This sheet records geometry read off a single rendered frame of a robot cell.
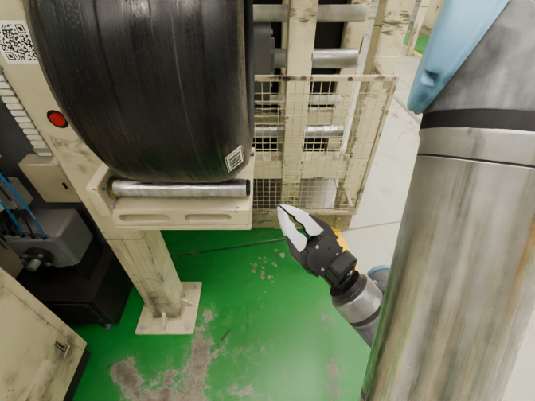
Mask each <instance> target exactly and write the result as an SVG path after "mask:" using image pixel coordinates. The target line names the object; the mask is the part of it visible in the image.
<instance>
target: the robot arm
mask: <svg viewBox="0 0 535 401"><path fill-rule="evenodd" d="M407 109H408V110H409V111H413V112H414V114H415V115H420V114H421V113H422V114H423V115H422V119H421V124H420V130H419V137H420V144H419V148H418V151H417V155H416V161H415V165H414V168H413V172H412V178H411V181H410V186H409V189H408V195H407V199H406V202H405V206H404V212H403V216H402V219H401V223H400V229H399V232H398V236H397V240H396V246H395V250H394V253H393V257H392V263H391V266H389V265H379V266H376V267H373V268H372V269H371V270H369V272H368V273H367V274H360V273H359V272H358V271H356V270H355V268H356V265H357V258H356V257H354V256H353V255H352V254H351V253H350V252H349V251H348V250H346V249H345V250H344V251H343V247H342V246H340V245H339V243H338V241H337V239H338V236H336V235H335V234H334V231H333V229H332V228H331V227H330V225H329V224H327V223H326V222H325V221H323V220H320V219H319V218H317V217H315V216H312V215H311V214H309V213H307V212H304V211H302V210H300V209H298V208H296V207H293V206H290V205H287V204H281V205H280V206H278V207H277V212H278V219H279V224H280V228H281V230H282V232H283V235H284V237H285V238H286V240H287V245H288V248H289V251H290V253H291V256H292V257H293V259H294V260H295V261H297V262H298V263H300V265H301V266H302V267H303V269H305V270H306V272H307V273H309V274H312V275H313V276H315V277H318V276H320V277H322V278H323V279H324V280H325V281H326V282H327V283H328V285H329V286H330V295H331V296H332V304H333V306H334V307H335V308H336V310H337V311H338V312H339V313H340V314H341V315H342V316H343V317H344V318H345V319H346V320H347V321H348V322H349V323H350V324H351V326H352V327H353V328H354V329H355V330H356V331H357V333H358V334H359V335H360V336H361V338H362V339H363V340H364V341H365V342H366V343H367V345H368V346H369V347H370V348H371V351H370V355H369V361H368V364H367V369H366V372H365V378H364V382H363V385H362V389H361V394H360V399H359V401H502V400H503V398H504V395H505V393H506V389H507V386H508V383H509V381H510V377H511V375H512V372H513V369H514V365H515V363H516V360H517V356H518V353H519V351H520V349H521V345H522V342H523V340H524V337H525V333H526V330H527V328H528V325H529V322H530V319H531V317H532V314H533V310H534V307H535V0H445V1H444V3H443V6H442V8H441V10H440V12H439V15H438V17H437V19H436V22H435V25H434V27H433V30H432V33H431V35H430V37H429V39H428V43H427V45H426V48H425V50H424V53H423V56H422V58H421V61H420V64H419V67H418V69H417V71H416V75H415V78H414V80H413V83H412V87H411V91H410V94H409V97H408V102H407ZM288 214H289V215H290V216H292V217H293V219H294V221H295V222H297V223H299V224H301V226H302V227H303V231H304V232H305V233H306V234H307V235H308V236H309V237H308V238H306V237H305V235H304V234H302V233H300V232H298V231H297V230H296V228H295V224H294V223H293V222H291V221H290V219H289V217H288ZM342 251H343V252H342Z"/></svg>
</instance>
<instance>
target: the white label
mask: <svg viewBox="0 0 535 401"><path fill-rule="evenodd" d="M243 161H244V155H243V150H242V145H240V146H239V147H238V148H236V149H235V150H234V151H233V152H232V153H230V154H229V155H228V156H227V157H225V163H226V165H227V168H228V172H229V173H230V172H231V171H232V170H233V169H235V168H236V167H237V166H238V165H239V164H240V163H241V162H243Z"/></svg>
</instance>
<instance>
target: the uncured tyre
mask: <svg viewBox="0 0 535 401"><path fill-rule="evenodd" d="M22 2H23V7H24V11H25V18H26V22H27V26H28V29H29V35H30V37H31V41H32V43H33V48H34V51H35V53H36V56H37V60H38V62H39V65H40V67H41V70H42V72H43V75H44V77H45V80H46V82H47V84H48V86H49V89H50V91H51V93H52V95H53V98H54V99H55V101H56V102H57V105H58V107H59V108H60V110H61V112H62V114H63V115H64V117H65V118H66V120H67V121H68V123H69V125H70V126H71V128H72V129H73V130H74V131H75V133H76V134H77V135H78V137H79V138H80V139H81V140H82V142H83V143H84V144H85V145H86V146H87V147H88V148H89V149H90V150H91V151H92V152H93V153H94V154H95V155H96V156H97V157H98V158H99V159H100V160H101V161H102V162H103V163H104V164H105V165H107V166H108V167H109V168H110V169H112V170H113V171H115V172H116V173H117V174H119V175H121V176H123V177H127V178H130V179H133V180H136V181H141V182H222V181H227V180H230V179H233V178H234V177H235V176H236V175H237V174H238V173H239V172H240V171H241V170H242V169H243V168H244V167H246V166H247V165H248V163H249V160H250V155H251V150H252V141H253V134H254V114H255V61H254V25H253V2H252V0H22ZM240 145H242V150H243V155H244V161H243V162H241V163H240V164H239V165H238V166H237V167H236V168H235V169H233V170H232V171H231V172H230V173H229V172H228V168H227V165H226V163H225V157H227V156H228V155H229V154H230V153H232V152H233V151H234V150H235V149H236V148H238V147H239V146H240Z"/></svg>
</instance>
